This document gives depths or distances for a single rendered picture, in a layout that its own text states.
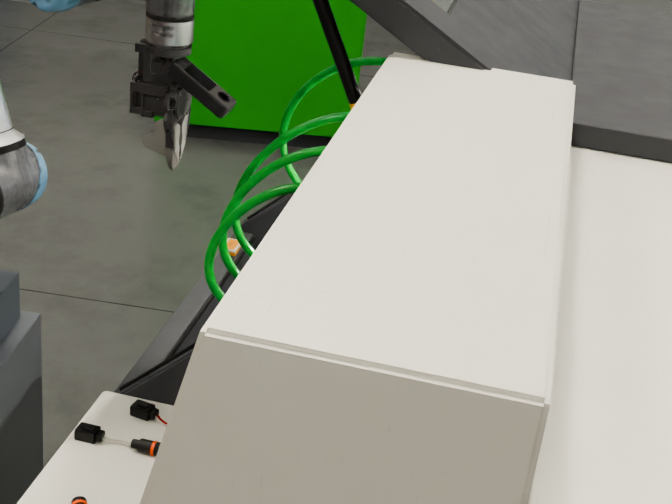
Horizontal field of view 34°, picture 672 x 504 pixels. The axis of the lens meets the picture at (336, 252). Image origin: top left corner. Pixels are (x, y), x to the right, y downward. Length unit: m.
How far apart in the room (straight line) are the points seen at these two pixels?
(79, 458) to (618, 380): 0.85
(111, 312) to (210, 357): 3.11
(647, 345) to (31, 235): 3.57
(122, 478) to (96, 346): 2.15
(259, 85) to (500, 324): 4.49
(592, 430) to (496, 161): 0.32
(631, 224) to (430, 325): 0.47
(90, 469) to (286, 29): 3.80
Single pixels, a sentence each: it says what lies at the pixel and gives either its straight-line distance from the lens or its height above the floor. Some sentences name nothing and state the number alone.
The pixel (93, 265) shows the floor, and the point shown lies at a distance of 4.10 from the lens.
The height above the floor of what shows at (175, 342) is 0.95.
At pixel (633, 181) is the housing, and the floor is 1.47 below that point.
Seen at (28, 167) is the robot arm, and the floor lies 1.10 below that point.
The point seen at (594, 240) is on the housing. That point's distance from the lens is 1.09.
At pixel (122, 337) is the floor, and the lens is 3.66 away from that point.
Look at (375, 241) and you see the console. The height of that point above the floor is 1.55.
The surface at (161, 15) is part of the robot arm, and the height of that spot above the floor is 1.46.
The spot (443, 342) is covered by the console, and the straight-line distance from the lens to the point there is 0.70.
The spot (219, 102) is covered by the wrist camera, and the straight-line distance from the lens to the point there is 1.76.
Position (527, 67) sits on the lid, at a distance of 1.42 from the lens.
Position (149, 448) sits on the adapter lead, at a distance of 1.51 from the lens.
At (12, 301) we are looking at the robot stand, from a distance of 2.13.
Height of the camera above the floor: 1.90
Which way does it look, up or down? 26 degrees down
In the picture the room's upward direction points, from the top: 7 degrees clockwise
